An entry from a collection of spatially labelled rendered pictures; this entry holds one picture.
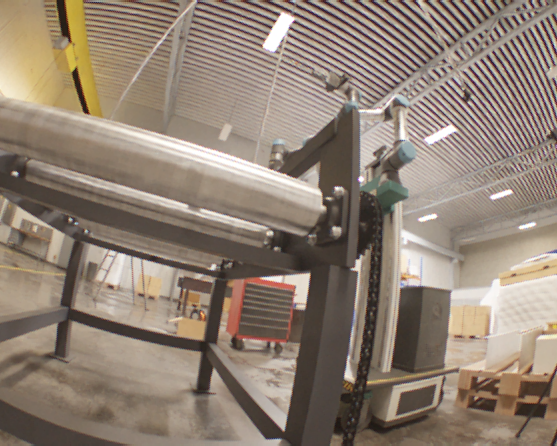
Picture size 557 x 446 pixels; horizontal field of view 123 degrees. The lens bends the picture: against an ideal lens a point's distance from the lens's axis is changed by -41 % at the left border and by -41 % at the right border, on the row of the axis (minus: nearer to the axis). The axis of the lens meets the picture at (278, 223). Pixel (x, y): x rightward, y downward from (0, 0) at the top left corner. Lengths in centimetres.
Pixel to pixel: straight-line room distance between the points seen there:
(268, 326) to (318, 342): 283
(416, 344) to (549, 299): 224
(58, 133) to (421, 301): 168
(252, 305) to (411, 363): 216
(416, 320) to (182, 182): 145
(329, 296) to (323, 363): 14
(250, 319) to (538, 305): 353
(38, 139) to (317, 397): 72
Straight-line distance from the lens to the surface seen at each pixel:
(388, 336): 156
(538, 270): 369
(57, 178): 84
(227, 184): 46
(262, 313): 330
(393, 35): 910
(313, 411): 56
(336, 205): 57
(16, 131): 60
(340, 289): 53
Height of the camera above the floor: 65
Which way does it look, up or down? 18 degrees up
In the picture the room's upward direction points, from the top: 9 degrees clockwise
